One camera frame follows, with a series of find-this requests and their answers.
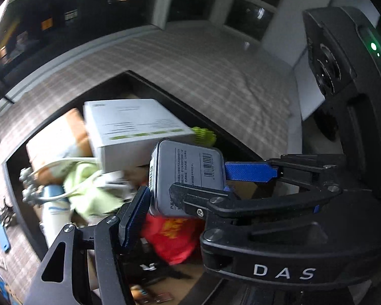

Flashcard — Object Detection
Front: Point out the grey metal tin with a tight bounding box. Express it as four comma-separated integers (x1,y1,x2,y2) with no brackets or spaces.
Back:
149,139,226,218

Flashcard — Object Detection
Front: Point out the white round bottle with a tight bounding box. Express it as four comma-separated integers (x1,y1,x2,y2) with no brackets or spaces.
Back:
41,185,72,248

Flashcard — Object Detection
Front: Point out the white cardboard box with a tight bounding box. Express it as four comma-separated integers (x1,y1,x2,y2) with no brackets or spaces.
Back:
83,99,195,173

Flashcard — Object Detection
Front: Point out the red yellow packet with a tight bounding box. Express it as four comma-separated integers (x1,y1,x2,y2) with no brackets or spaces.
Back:
141,213,204,265

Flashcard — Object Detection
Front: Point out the blue flat clip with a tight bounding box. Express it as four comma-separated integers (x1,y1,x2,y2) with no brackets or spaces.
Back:
0,221,11,253

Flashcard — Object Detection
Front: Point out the orange white carton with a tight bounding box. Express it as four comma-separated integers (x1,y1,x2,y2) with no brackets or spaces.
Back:
26,108,93,185

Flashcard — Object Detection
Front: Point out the black storage bin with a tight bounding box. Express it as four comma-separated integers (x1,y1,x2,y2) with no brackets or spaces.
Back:
2,70,274,305

